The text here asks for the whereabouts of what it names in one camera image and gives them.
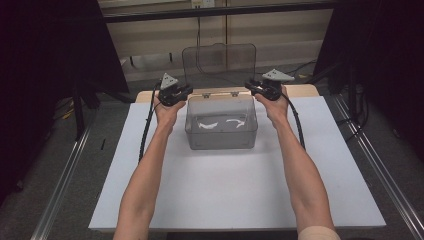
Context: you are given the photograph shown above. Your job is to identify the wooden table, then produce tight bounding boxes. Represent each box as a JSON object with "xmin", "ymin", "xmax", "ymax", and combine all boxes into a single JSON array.
[{"xmin": 135, "ymin": 83, "xmax": 320, "ymax": 104}]

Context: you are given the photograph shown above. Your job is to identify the person's left hand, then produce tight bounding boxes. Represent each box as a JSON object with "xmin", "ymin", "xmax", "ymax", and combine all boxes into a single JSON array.
[{"xmin": 152, "ymin": 94, "xmax": 188, "ymax": 132}]

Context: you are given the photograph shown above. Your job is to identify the clear grey storage box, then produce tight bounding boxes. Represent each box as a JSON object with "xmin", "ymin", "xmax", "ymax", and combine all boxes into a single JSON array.
[{"xmin": 184, "ymin": 94, "xmax": 259, "ymax": 151}]

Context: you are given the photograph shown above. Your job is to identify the black horizontal bar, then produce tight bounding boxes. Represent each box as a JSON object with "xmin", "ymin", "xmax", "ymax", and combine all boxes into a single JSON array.
[{"xmin": 102, "ymin": 1, "xmax": 338, "ymax": 24}]

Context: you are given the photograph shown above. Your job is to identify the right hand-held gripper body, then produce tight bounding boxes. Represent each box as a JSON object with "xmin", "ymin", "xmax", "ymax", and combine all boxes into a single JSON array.
[{"xmin": 255, "ymin": 68, "xmax": 296, "ymax": 102}]

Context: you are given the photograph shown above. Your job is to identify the person's right hand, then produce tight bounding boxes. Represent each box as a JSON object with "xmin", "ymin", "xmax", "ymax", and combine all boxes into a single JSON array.
[{"xmin": 254, "ymin": 84, "xmax": 290, "ymax": 128}]

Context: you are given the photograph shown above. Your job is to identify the clear grey box lid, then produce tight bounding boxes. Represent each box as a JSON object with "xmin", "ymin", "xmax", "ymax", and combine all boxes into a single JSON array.
[{"xmin": 181, "ymin": 42, "xmax": 258, "ymax": 99}]

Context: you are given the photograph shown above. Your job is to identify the white table board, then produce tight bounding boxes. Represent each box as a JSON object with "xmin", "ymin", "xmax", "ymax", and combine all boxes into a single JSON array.
[{"xmin": 88, "ymin": 96, "xmax": 387, "ymax": 233}]

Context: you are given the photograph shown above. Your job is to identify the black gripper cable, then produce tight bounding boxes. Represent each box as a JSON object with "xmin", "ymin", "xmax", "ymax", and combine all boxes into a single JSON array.
[
  {"xmin": 281, "ymin": 92, "xmax": 307, "ymax": 151},
  {"xmin": 137, "ymin": 81, "xmax": 163, "ymax": 165}
]

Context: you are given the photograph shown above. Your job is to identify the black stand pole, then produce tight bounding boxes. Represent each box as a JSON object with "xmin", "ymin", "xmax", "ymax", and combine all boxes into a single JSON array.
[{"xmin": 72, "ymin": 83, "xmax": 86, "ymax": 142}]

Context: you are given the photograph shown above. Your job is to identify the black curtain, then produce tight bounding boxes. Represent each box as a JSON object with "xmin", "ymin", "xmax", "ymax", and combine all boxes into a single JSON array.
[
  {"xmin": 312, "ymin": 0, "xmax": 424, "ymax": 162},
  {"xmin": 0, "ymin": 0, "xmax": 131, "ymax": 205}
]

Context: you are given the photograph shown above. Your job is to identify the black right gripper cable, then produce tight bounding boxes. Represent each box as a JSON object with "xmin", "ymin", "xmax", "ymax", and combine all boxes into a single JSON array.
[{"xmin": 281, "ymin": 92, "xmax": 307, "ymax": 151}]

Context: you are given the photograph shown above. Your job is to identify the white wall socket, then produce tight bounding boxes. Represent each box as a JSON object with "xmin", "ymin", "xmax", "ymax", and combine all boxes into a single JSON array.
[{"xmin": 191, "ymin": 0, "xmax": 216, "ymax": 10}]

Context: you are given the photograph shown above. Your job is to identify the black stand with cables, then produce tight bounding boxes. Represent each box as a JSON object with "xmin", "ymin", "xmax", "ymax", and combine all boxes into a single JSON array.
[{"xmin": 335, "ymin": 63, "xmax": 369, "ymax": 142}]

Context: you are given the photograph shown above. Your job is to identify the aluminium rail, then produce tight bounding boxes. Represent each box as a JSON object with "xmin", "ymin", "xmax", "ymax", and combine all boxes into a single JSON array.
[
  {"xmin": 329, "ymin": 94, "xmax": 424, "ymax": 240},
  {"xmin": 30, "ymin": 109, "xmax": 98, "ymax": 240}
]

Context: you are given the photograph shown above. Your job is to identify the black floor cable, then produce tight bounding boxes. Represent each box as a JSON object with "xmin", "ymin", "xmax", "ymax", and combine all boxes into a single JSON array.
[{"xmin": 194, "ymin": 16, "xmax": 318, "ymax": 86}]

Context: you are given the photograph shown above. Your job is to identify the beige sleeve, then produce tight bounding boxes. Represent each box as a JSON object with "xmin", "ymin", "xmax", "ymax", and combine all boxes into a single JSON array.
[{"xmin": 297, "ymin": 225, "xmax": 342, "ymax": 240}]

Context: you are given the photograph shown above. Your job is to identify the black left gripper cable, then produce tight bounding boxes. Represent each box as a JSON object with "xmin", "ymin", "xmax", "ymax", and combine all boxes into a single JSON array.
[{"xmin": 137, "ymin": 81, "xmax": 163, "ymax": 165}]

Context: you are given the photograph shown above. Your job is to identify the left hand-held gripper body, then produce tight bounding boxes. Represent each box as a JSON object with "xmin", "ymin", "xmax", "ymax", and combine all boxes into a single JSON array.
[{"xmin": 156, "ymin": 72, "xmax": 188, "ymax": 108}]

